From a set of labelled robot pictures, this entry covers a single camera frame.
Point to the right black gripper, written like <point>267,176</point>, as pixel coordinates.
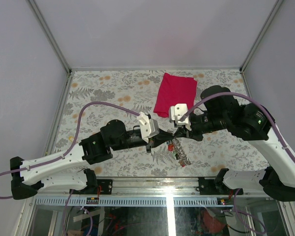
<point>192,133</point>

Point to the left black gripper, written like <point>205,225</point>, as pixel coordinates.
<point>158,140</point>

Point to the key with red tag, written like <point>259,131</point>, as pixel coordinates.
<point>171,146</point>

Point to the round metal key ring disc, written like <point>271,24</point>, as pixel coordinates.
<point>179,153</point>

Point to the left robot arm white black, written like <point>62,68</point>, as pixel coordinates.
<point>30,177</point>

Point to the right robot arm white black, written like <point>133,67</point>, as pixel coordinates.
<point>252,123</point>

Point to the red folded cloth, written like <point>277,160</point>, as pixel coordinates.
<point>174,90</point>

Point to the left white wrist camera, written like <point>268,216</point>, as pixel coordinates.
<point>148,126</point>

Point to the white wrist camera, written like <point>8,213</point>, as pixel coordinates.
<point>148,126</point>
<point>177,116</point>

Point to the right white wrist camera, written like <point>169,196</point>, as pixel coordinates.
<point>177,116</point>

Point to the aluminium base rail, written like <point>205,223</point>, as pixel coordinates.
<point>152,186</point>

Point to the perforated cable duct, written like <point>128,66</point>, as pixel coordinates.
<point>128,202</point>

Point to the right aluminium frame post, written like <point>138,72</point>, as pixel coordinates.
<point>277,6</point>

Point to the aluminium frame post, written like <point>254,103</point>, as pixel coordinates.
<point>277,6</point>
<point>49,35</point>

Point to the left aluminium frame post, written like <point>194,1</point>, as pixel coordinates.
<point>49,35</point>

